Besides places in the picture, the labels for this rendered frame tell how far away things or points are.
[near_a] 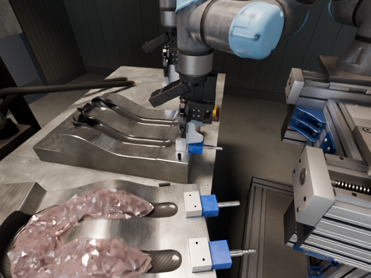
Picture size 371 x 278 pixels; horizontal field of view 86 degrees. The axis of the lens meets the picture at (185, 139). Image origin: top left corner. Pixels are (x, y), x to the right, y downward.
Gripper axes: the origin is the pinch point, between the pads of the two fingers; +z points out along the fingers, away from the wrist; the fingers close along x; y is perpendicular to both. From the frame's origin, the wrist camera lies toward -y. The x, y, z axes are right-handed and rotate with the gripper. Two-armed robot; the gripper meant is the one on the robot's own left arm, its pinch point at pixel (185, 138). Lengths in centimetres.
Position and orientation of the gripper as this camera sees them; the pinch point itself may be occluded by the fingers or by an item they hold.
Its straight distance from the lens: 57.6
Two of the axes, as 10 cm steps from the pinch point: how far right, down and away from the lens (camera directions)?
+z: 0.0, 7.7, 6.4
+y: 9.8, 1.3, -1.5
